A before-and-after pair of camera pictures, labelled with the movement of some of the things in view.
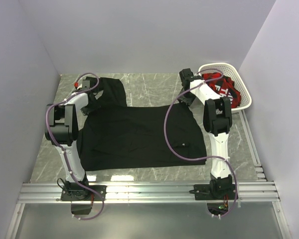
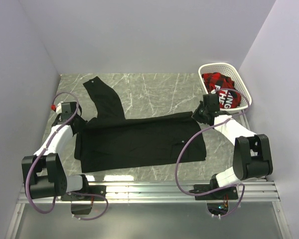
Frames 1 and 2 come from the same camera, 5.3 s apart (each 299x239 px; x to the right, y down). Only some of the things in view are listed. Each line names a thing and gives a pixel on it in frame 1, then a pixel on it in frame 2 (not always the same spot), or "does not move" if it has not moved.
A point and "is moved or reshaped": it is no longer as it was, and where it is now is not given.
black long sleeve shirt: x=113 y=135 is moved or reshaped
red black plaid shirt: x=224 y=86 does not move
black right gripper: x=188 y=101 to x=196 y=115
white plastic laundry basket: x=229 y=71 does not move
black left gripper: x=95 y=106 to x=81 y=124
